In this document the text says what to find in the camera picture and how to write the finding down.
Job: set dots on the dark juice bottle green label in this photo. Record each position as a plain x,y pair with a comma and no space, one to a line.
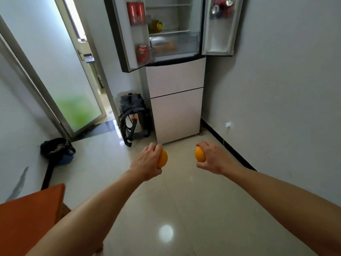
154,26

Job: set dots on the blue pepsi can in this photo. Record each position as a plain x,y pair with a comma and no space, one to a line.
215,9

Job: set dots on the orange wooden table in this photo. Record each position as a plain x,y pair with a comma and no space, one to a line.
26,218

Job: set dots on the person's left hand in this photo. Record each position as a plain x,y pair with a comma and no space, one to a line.
146,163

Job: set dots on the bunch of oranges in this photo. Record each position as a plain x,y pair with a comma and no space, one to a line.
167,46

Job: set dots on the person's right hand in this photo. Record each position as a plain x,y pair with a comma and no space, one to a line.
217,159

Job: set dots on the frosted glass door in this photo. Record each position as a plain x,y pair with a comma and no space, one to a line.
53,63

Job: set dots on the person's left forearm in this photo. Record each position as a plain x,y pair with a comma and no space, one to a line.
88,218

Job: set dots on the person's right forearm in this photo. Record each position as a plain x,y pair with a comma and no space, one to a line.
287,202

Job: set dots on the clear crisper drawer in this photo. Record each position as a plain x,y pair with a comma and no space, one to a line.
186,42

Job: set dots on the round orange fruit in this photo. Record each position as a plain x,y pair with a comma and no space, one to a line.
163,158
199,154

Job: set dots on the metal door frame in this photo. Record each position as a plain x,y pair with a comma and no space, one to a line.
100,77

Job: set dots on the pink refrigerator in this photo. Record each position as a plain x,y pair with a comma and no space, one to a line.
175,114

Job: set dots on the blue bin with black liner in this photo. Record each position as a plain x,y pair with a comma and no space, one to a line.
57,150

